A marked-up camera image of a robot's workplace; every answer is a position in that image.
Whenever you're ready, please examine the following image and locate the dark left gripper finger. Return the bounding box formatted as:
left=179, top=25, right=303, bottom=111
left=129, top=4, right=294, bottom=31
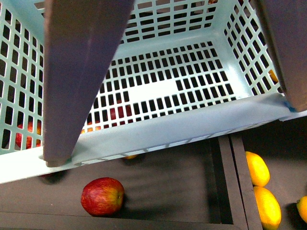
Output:
left=255, top=0, right=307, bottom=112
left=43, top=0, right=134, bottom=167

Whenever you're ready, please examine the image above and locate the light blue plastic basket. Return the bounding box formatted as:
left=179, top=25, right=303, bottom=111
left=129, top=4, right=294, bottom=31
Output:
left=0, top=0, right=307, bottom=184

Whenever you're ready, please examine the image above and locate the yellow mango upper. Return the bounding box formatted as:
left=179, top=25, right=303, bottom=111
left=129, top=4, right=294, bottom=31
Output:
left=245, top=151, right=271, bottom=187

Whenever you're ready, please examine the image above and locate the yellow mango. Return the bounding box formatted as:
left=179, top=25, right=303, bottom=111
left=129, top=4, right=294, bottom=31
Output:
left=253, top=186, right=282, bottom=230
left=245, top=151, right=271, bottom=187

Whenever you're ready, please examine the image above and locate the yellow lemon at edge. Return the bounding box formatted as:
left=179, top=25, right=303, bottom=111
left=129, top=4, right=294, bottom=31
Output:
left=296, top=196, right=307, bottom=223

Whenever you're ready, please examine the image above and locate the yellow mango lower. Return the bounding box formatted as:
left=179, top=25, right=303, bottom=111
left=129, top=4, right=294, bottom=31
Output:
left=253, top=186, right=282, bottom=230

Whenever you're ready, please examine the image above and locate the red apple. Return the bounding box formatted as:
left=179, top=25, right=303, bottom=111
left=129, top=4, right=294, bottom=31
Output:
left=81, top=177, right=125, bottom=217

